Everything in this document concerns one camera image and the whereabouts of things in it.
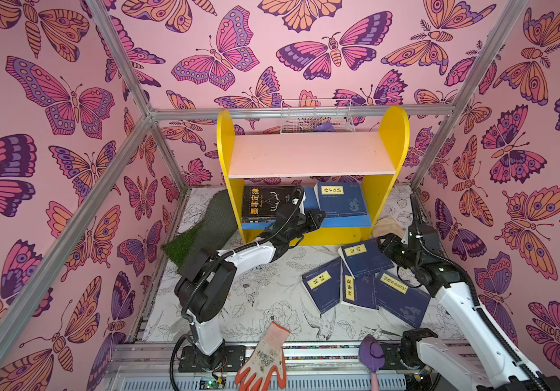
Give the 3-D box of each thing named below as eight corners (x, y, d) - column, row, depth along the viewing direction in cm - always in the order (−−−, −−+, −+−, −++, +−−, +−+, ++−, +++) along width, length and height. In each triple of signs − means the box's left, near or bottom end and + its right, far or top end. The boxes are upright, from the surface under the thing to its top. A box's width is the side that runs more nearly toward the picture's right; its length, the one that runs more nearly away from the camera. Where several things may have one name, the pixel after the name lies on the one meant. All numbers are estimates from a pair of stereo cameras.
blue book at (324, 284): (320, 314, 84) (321, 311, 82) (300, 278, 92) (301, 275, 90) (359, 293, 89) (361, 290, 86) (337, 260, 97) (338, 257, 95)
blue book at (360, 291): (340, 304, 85) (342, 300, 83) (340, 265, 95) (341, 261, 92) (374, 308, 84) (377, 305, 82) (370, 268, 94) (373, 264, 91)
